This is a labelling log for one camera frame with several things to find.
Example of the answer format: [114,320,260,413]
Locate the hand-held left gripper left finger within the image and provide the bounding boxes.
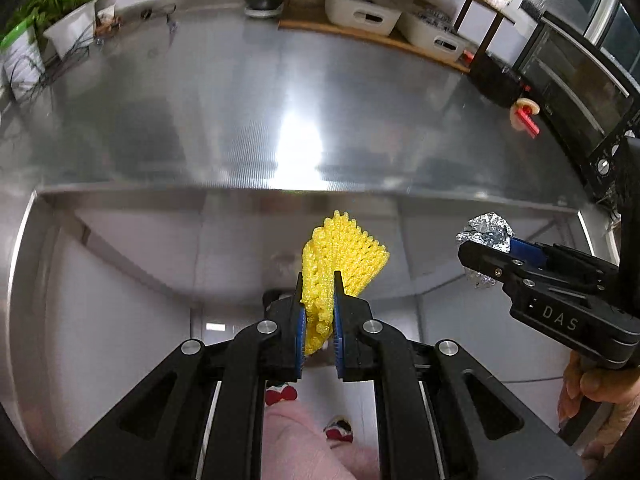
[50,272,307,480]

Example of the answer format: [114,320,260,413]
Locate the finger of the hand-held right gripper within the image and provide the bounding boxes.
[457,242,526,293]
[510,237,618,281]

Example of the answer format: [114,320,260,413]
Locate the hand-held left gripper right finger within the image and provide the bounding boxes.
[332,270,586,480]

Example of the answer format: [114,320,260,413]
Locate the aluminium foil ball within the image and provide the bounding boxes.
[456,211,516,290]

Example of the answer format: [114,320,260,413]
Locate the yellow foam fruit net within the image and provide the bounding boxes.
[300,211,391,357]

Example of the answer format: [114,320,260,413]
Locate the person's right hand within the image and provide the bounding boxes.
[557,352,640,461]

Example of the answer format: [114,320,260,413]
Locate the red bow slipper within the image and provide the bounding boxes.
[264,382,299,407]
[324,416,355,444]

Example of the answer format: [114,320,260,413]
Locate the pink fleece pants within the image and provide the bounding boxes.
[262,402,381,480]

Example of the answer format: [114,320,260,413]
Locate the red and cream tool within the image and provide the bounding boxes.
[509,97,542,139]

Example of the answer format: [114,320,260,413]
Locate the black countertop oven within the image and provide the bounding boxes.
[515,10,640,196]

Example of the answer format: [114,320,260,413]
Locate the small black appliance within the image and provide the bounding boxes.
[469,54,526,107]

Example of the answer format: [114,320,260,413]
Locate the white storage basket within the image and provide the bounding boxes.
[324,0,403,37]
[400,10,468,63]

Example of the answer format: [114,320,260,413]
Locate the wooden shelf rack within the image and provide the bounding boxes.
[277,0,516,73]

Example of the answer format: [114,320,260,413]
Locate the black bowl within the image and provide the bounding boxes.
[243,0,285,20]

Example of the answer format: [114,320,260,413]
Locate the green plant in white pot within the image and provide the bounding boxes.
[27,0,126,61]

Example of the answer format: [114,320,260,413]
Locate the white pot with green rim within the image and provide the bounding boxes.
[0,20,48,103]

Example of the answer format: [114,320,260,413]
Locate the black floor cable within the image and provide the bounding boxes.
[502,372,568,386]

